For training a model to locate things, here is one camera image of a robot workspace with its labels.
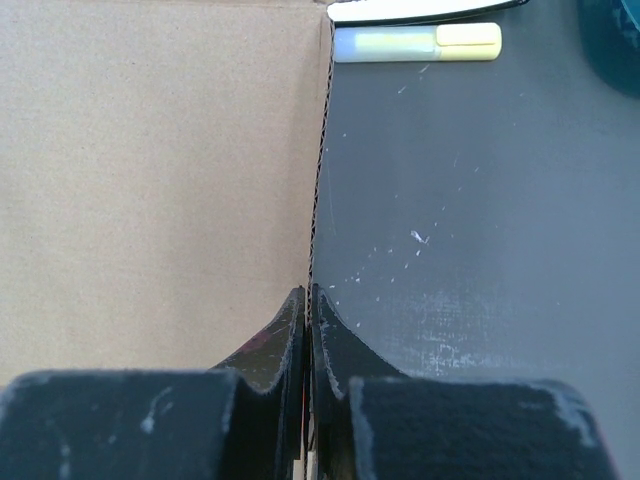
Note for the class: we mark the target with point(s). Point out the teal plastic bin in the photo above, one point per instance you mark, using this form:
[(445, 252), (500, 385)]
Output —
[(609, 33)]

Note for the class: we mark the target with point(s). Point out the white square plate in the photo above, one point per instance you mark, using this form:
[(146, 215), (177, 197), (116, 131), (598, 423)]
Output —
[(413, 11)]

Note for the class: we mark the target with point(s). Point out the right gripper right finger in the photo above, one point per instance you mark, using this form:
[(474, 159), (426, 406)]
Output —
[(372, 421)]

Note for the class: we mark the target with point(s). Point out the yellow highlighter marker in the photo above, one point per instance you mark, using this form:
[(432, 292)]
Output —
[(432, 43)]

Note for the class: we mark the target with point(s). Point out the cardboard box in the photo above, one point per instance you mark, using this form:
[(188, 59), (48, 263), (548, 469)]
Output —
[(158, 177)]

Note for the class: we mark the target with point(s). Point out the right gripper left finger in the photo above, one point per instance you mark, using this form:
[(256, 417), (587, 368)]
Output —
[(238, 420)]

